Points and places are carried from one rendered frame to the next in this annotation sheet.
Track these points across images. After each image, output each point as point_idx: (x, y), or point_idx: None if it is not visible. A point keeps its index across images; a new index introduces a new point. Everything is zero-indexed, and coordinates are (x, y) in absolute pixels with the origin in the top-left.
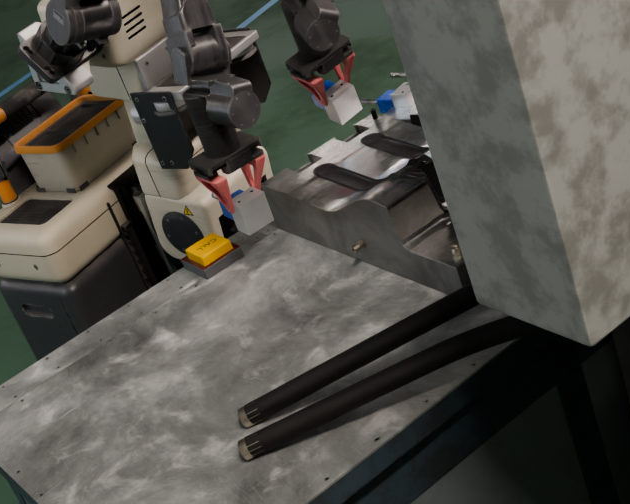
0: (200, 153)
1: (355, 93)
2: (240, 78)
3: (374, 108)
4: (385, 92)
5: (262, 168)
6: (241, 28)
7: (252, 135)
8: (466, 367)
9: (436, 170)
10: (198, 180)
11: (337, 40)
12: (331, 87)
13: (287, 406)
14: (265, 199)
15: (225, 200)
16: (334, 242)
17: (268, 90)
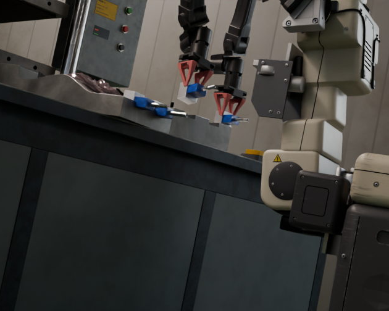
0: (242, 91)
1: (179, 87)
2: (215, 54)
3: (171, 102)
4: (168, 107)
5: (215, 100)
6: (266, 59)
7: (219, 85)
8: None
9: (136, 51)
10: (244, 102)
11: (181, 50)
12: (192, 83)
13: None
14: (215, 114)
15: (231, 111)
16: None
17: (254, 106)
